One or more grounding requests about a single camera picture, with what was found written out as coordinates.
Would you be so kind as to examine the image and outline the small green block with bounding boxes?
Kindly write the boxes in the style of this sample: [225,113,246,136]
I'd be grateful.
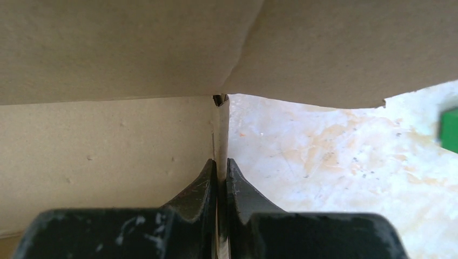
[439,107,458,153]

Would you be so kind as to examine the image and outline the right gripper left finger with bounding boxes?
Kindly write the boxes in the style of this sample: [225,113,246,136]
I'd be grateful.
[13,160,218,258]

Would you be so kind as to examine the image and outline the brown cardboard box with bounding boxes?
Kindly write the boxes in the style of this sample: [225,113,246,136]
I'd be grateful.
[1,1,457,258]

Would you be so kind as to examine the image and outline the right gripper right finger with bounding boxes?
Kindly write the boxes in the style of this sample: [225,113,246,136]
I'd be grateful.
[226,159,408,258]

